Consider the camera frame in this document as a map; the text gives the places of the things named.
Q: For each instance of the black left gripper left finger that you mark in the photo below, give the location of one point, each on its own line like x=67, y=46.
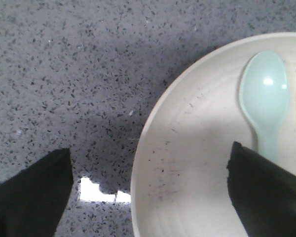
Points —
x=33, y=201

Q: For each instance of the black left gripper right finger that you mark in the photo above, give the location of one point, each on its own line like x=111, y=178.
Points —
x=262, y=193

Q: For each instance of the white round plate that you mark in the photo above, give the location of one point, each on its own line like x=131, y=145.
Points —
x=179, y=177

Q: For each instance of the pale blue plastic spoon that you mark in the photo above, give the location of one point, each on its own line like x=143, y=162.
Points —
x=265, y=99

